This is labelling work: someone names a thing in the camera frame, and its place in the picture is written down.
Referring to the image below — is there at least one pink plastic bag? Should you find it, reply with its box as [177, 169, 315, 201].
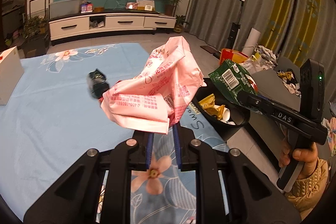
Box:
[101, 36, 205, 135]

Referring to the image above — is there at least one dark green foil wrapper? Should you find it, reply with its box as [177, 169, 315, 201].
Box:
[87, 69, 110, 100]

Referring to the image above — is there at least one green red snack wrapper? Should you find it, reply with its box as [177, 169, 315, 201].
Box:
[209, 59, 262, 114]

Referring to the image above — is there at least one black round trash bin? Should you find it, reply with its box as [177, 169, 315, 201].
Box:
[192, 78, 251, 141]

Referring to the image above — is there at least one person's right hand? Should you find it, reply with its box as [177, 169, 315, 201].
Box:
[278, 138, 318, 180]

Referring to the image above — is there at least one yellow snack wrapper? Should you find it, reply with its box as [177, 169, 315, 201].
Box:
[199, 94, 225, 121]

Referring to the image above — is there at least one white paper cup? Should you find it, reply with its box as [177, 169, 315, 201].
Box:
[220, 107, 231, 123]

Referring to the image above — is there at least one grey sofa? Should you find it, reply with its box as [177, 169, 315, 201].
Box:
[248, 56, 316, 135]

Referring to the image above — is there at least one white plastic bag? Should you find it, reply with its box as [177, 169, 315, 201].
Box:
[240, 55, 277, 75]

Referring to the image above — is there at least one light blue floral tablecloth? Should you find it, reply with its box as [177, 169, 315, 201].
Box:
[0, 42, 232, 224]

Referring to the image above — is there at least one red yellow shopping bag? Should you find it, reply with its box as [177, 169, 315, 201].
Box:
[219, 48, 248, 65]

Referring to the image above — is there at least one potted plant on floor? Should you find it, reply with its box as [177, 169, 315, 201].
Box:
[173, 15, 189, 34]

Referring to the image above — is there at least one white paper roll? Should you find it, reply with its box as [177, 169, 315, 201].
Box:
[241, 28, 261, 57]

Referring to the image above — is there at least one black upright vacuum cleaner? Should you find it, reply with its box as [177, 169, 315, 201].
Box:
[227, 0, 246, 50]

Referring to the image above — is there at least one grey curtain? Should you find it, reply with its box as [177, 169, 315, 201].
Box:
[189, 0, 335, 88]

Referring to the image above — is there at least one potted plant on cabinet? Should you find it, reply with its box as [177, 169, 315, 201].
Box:
[163, 0, 181, 16]

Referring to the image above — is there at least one white TV cabinet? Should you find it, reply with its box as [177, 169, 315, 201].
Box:
[49, 11, 176, 41]

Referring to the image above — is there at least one potted plants left of cabinet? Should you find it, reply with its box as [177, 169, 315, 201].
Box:
[21, 15, 50, 58]

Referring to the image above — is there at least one white cardboard box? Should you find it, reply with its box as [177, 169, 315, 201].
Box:
[0, 47, 24, 105]

